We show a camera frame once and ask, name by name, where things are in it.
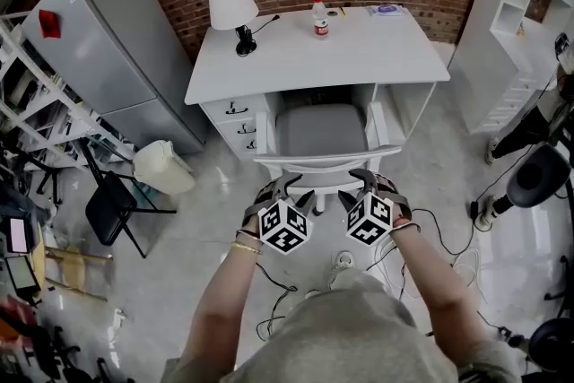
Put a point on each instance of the yellow black pen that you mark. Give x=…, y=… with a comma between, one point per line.
x=342, y=11

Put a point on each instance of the silver refrigerator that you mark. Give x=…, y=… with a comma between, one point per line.
x=103, y=58

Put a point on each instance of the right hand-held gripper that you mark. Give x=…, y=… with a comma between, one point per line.
x=370, y=222

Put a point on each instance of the white extension socket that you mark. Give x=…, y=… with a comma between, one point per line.
x=120, y=318

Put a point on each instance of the person's left hand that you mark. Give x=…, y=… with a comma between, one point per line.
x=260, y=202

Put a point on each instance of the white metal shelf rack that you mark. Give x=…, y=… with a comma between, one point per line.
x=31, y=116

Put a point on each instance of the white desk with drawers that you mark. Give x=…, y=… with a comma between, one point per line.
x=323, y=58

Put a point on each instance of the light wooden stool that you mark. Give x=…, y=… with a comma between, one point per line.
x=72, y=269

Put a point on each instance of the person's right hand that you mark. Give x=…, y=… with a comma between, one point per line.
x=397, y=202

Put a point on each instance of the cream plastic trash bin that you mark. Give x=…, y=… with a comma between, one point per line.
x=161, y=170

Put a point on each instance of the dark screen tablet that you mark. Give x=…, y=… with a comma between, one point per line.
x=21, y=273

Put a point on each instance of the red label water bottle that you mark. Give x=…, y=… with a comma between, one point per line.
x=321, y=22

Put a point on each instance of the red paper decoration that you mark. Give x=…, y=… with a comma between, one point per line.
x=49, y=23

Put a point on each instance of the white shade table lamp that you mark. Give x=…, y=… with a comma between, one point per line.
x=228, y=4

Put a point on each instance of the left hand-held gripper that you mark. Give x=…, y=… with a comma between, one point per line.
x=284, y=228

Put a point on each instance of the pink screen laptop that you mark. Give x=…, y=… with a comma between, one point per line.
x=19, y=236

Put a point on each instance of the blue flat packet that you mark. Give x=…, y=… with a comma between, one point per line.
x=385, y=10

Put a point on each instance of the white and grey chair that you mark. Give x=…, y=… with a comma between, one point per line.
x=320, y=132

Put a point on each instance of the person's grey shirt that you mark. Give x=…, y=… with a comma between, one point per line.
x=350, y=341

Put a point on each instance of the person's white shoe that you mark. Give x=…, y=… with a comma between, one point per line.
x=344, y=259

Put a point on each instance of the person's left forearm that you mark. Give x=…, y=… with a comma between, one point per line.
x=220, y=305

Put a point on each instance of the person's right forearm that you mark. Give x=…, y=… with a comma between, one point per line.
x=435, y=296

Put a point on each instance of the brown book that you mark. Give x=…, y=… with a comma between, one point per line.
x=538, y=3

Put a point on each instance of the white shelf cabinet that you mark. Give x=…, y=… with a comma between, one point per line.
x=480, y=58

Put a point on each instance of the black folding chair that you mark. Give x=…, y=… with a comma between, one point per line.
x=110, y=211

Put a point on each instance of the thin silver bangle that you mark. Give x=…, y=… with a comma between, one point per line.
x=249, y=234

